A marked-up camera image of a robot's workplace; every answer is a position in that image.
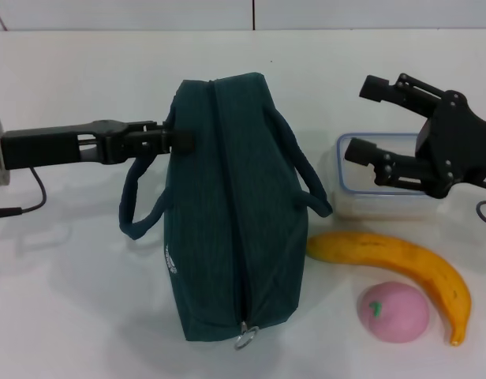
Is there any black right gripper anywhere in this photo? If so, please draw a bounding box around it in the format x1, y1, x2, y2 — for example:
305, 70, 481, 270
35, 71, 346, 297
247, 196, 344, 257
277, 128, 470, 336
344, 73, 486, 198

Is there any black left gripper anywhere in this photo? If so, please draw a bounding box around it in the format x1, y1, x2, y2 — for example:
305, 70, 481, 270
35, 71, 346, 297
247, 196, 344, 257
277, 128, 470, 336
0, 118, 195, 171

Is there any clear plastic food container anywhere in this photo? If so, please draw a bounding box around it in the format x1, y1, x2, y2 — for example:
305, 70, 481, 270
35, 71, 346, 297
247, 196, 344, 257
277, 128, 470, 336
330, 132, 439, 221

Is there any dark teal zippered lunch bag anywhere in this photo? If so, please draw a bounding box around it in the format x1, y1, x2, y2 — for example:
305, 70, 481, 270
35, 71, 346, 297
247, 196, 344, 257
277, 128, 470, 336
118, 72, 334, 351

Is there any yellow banana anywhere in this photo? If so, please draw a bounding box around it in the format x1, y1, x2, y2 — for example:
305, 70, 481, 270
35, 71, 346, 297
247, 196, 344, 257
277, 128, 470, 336
305, 231, 473, 347

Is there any pink toy peach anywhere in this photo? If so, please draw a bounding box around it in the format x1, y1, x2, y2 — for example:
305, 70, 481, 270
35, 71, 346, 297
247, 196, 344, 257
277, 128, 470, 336
356, 280, 432, 343

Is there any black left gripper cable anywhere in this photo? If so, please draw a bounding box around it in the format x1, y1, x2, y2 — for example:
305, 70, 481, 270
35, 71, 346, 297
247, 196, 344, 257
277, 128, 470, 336
0, 167, 47, 220

